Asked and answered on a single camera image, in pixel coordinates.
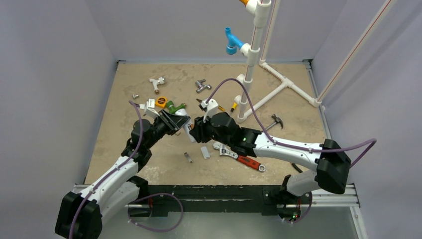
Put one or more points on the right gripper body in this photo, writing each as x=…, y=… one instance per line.
x=198, y=131

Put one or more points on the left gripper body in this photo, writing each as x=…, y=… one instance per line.
x=163, y=125

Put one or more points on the white remote control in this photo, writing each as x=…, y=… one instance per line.
x=188, y=125

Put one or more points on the white battery cover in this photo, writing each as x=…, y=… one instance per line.
x=205, y=152

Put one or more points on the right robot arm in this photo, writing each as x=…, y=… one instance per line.
x=327, y=165

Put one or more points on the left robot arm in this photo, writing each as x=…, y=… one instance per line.
x=82, y=215

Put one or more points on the green plastic faucet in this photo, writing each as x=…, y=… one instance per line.
x=172, y=108

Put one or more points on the yellow tape measure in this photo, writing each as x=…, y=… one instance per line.
x=161, y=102

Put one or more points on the red adjustable wrench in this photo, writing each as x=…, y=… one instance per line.
x=225, y=151

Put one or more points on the silver sfp module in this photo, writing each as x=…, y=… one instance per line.
x=188, y=157

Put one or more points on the chrome metal faucet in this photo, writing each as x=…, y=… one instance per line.
x=202, y=86

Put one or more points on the blue pipe valve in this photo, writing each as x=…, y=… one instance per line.
x=233, y=42

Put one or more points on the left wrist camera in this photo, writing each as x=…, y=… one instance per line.
x=148, y=108

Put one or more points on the yellow handled screwdriver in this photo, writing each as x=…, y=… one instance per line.
x=233, y=107

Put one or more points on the black handled hammer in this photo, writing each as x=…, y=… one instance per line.
x=276, y=120

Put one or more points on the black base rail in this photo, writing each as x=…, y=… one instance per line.
x=268, y=200

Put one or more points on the orange handled cutting pliers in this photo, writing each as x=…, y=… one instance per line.
x=298, y=169

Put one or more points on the white pvc pipe frame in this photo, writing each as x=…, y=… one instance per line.
x=270, y=44

